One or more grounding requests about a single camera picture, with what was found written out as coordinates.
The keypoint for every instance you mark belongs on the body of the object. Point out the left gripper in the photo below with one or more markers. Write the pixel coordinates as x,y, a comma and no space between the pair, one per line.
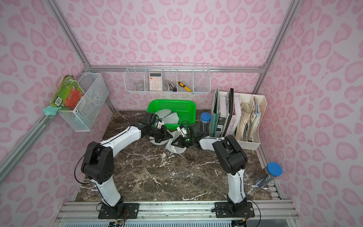
161,134

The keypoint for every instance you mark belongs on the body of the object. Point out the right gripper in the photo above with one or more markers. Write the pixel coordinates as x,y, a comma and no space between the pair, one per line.
180,143

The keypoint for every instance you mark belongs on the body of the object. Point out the white mesh laundry bag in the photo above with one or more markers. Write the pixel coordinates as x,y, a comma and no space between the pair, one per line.
168,146

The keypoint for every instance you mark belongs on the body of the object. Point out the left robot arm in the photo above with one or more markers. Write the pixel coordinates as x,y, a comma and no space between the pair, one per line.
98,160

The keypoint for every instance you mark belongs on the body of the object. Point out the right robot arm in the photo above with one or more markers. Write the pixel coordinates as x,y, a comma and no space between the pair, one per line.
231,157

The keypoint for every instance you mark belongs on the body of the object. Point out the white mesh bag in basket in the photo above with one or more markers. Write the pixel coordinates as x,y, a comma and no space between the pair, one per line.
167,116

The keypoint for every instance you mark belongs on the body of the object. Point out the green plastic basket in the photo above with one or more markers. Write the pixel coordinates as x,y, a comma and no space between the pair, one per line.
185,109

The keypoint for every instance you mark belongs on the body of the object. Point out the pencil tube blue lid standing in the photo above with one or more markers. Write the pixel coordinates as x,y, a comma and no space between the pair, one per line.
205,119

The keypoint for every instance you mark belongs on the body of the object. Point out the metal clips in shelf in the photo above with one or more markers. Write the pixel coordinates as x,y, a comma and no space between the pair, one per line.
170,87

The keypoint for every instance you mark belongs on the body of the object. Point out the yellow black utility knife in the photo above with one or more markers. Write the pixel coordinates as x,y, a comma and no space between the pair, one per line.
184,86

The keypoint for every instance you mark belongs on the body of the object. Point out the round metal tin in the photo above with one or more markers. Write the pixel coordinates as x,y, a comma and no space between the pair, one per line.
140,87

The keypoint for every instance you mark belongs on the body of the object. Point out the white calculator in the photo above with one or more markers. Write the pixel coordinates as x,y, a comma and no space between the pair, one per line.
155,81

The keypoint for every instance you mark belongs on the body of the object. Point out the white book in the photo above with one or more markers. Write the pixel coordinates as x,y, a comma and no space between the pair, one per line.
235,117

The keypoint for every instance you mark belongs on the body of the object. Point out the white file organizer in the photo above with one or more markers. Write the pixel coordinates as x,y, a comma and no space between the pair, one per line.
223,116

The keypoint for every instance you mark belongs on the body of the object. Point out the black binder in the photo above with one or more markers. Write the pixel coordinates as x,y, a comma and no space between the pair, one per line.
230,109

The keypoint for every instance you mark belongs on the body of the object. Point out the beige papers in organizer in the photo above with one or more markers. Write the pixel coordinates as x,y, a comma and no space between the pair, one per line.
250,120

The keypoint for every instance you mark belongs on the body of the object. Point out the pencil tube blue lid lying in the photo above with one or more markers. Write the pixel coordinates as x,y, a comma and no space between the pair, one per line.
271,171

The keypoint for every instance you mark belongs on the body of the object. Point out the green red booklet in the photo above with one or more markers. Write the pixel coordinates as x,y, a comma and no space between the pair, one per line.
68,94

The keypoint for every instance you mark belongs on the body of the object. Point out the mint green star hook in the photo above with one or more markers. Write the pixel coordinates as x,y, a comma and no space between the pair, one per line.
51,111

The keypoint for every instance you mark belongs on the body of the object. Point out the white wire shelf back wall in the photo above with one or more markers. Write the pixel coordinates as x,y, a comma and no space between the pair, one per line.
197,78

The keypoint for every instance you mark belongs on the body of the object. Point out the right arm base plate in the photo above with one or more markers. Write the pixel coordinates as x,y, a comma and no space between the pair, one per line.
231,210

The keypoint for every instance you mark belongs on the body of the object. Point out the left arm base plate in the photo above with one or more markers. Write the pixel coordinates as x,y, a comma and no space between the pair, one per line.
119,211

